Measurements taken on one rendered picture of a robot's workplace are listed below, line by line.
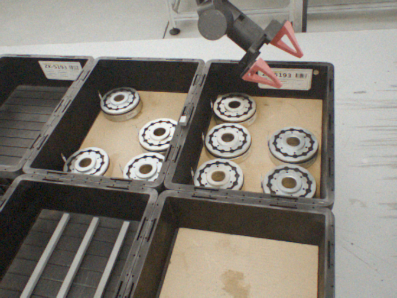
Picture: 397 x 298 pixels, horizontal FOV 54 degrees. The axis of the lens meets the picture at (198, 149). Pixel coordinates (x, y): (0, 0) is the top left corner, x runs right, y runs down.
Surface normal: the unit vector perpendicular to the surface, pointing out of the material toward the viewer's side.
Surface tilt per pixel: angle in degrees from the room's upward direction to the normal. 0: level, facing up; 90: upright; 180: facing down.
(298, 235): 90
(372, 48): 0
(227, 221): 90
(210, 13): 70
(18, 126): 0
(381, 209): 0
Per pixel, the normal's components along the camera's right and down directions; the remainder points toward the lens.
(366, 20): -0.13, -0.67
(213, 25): -0.29, 0.45
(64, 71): -0.22, 0.73
